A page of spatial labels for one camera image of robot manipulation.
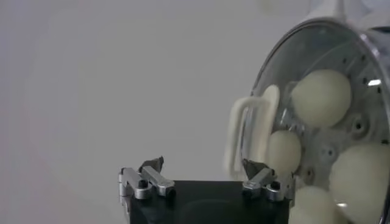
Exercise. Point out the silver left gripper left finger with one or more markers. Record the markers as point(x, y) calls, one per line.
point(152, 182)

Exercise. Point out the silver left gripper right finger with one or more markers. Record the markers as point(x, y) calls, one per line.
point(262, 182)

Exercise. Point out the white steamed baozi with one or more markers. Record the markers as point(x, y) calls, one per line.
point(286, 152)
point(321, 97)
point(362, 179)
point(314, 207)

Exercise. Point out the perforated steel steamer basket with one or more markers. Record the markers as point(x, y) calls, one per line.
point(335, 143)

